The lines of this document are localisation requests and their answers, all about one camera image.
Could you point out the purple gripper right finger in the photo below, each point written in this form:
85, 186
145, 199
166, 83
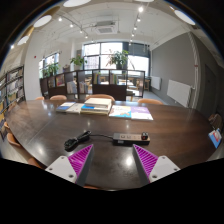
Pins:
151, 167

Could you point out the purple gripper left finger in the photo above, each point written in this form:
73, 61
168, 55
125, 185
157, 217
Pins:
74, 168

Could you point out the black power strip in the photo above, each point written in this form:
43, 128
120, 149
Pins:
129, 139

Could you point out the purple cover book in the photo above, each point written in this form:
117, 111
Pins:
140, 113

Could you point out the pale book beside stack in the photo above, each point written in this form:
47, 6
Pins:
76, 108

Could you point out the blue book far left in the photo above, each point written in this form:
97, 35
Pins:
64, 107

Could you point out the stack of white books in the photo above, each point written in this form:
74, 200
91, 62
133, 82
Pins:
97, 105

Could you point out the light blue illustrated book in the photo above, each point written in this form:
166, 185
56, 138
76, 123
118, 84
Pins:
120, 112

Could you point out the orange chair back right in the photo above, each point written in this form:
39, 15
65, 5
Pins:
150, 101

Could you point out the orange chair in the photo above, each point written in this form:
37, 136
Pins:
105, 96
150, 101
58, 97
10, 137

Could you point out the orange chair near left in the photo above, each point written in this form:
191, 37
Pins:
10, 137

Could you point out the chair with blue book right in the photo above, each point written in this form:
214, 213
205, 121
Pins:
215, 135

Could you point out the orange chair back centre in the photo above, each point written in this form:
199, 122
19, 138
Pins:
105, 96

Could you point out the orange chair back left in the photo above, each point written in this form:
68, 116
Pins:
58, 97

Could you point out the dark open bookshelf divider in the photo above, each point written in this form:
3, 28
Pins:
81, 83

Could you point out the tall bookshelf at left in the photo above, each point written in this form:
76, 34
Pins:
11, 88

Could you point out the potted plant on shelf left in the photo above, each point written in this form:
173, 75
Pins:
78, 62

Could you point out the potted plant on shelf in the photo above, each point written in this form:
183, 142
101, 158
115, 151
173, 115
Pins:
78, 62
119, 58

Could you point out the potted plant on shelf centre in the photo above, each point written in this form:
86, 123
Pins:
119, 58

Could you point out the ceiling air conditioner unit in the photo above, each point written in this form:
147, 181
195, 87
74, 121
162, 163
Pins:
105, 27

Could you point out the white wall radiator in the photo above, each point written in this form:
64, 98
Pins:
179, 92

